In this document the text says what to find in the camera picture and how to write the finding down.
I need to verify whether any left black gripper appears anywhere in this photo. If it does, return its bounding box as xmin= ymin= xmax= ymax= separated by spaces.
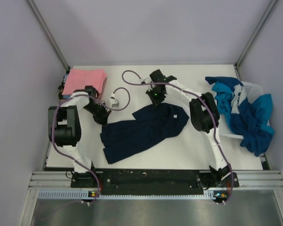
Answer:
xmin=83 ymin=102 xmax=111 ymax=126

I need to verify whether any navy blue t shirt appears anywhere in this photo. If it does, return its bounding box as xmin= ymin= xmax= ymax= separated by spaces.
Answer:
xmin=100 ymin=103 xmax=189 ymax=164

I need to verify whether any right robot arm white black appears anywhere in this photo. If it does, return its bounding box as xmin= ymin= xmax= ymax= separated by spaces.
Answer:
xmin=141 ymin=69 xmax=235 ymax=188

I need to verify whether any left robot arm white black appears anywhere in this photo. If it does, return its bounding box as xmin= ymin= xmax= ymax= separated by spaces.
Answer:
xmin=48 ymin=86 xmax=111 ymax=187

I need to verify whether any stack of folded shirts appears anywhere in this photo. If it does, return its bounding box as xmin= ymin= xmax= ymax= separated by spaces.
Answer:
xmin=57 ymin=68 xmax=108 ymax=104

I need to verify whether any pink folded t shirt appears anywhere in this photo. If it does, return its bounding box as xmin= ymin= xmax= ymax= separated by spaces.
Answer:
xmin=62 ymin=68 xmax=108 ymax=98

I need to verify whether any white plastic laundry basket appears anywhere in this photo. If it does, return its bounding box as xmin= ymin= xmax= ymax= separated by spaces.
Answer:
xmin=212 ymin=82 xmax=274 ymax=139

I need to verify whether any blue white t shirt pile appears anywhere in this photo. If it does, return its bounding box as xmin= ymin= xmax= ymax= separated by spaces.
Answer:
xmin=205 ymin=76 xmax=275 ymax=157

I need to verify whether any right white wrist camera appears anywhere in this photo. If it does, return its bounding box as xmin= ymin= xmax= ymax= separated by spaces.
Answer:
xmin=140 ymin=77 xmax=152 ymax=85

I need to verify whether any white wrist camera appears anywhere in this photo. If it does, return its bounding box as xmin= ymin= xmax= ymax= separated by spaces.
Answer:
xmin=109 ymin=93 xmax=119 ymax=108
xmin=140 ymin=77 xmax=152 ymax=85

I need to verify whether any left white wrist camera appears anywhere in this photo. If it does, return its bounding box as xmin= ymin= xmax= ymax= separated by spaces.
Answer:
xmin=109 ymin=93 xmax=119 ymax=108

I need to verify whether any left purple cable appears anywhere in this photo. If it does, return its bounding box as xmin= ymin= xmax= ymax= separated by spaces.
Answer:
xmin=50 ymin=87 xmax=130 ymax=204

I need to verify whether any purple cable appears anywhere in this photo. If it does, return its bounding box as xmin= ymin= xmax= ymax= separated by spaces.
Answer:
xmin=50 ymin=87 xmax=130 ymax=204
xmin=121 ymin=70 xmax=234 ymax=204

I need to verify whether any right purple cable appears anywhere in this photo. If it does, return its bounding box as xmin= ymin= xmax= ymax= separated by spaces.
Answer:
xmin=121 ymin=70 xmax=234 ymax=204

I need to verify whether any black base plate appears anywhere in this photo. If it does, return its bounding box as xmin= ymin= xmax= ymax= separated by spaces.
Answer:
xmin=71 ymin=169 xmax=239 ymax=195

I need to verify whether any grey slotted cable duct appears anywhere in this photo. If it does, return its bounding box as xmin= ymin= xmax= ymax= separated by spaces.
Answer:
xmin=37 ymin=188 xmax=217 ymax=201

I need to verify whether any aluminium frame rail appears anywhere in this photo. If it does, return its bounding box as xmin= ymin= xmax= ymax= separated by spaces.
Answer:
xmin=28 ymin=170 xmax=283 ymax=190

